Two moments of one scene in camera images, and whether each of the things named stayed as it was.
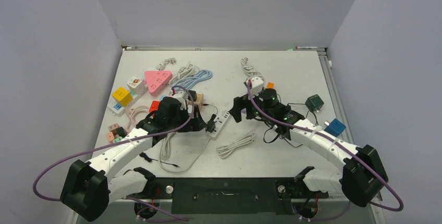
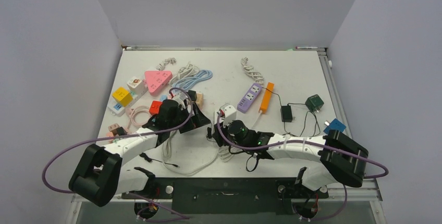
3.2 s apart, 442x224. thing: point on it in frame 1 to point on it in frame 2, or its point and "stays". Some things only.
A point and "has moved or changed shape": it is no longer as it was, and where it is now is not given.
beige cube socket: (199, 100) stays
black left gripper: (196, 124) stays
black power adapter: (314, 103) has moved or changed shape
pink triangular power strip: (156, 79) stays
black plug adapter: (210, 124) has moved or changed shape
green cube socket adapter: (314, 103) stays
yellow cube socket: (123, 96) stays
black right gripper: (242, 102) to (221, 142)
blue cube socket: (335, 127) stays
